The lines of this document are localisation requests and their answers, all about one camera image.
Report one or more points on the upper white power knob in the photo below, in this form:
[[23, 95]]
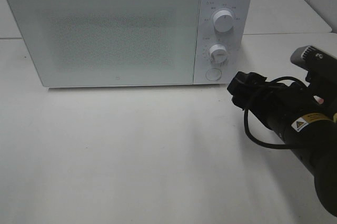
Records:
[[223, 20]]

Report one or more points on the lower white timer knob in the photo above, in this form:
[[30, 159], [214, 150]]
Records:
[[218, 54]]

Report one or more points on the round door release button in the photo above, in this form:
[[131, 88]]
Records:
[[213, 74]]

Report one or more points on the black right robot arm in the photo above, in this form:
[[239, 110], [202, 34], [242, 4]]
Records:
[[305, 127]]

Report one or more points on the white microwave oven body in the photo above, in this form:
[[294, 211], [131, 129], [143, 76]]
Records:
[[103, 43]]

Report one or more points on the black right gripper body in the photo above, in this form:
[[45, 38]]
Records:
[[253, 91]]

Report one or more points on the white microwave door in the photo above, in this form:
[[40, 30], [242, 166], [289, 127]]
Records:
[[84, 43]]

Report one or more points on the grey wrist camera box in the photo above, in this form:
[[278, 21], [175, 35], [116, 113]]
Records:
[[316, 62]]

